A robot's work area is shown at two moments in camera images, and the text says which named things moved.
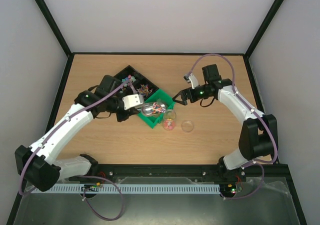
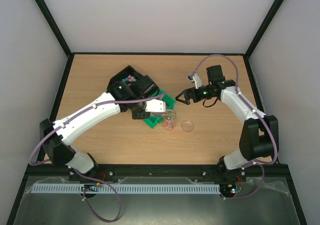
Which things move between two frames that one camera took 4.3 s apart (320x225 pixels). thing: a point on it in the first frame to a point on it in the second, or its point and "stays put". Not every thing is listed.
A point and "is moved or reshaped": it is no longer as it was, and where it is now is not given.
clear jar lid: [187, 126] stays put
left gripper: [120, 118] to [138, 116]
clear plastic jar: [169, 120] stays put
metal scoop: [153, 109] is moved or reshaped
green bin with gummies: [153, 110] stays put
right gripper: [186, 96] stays put
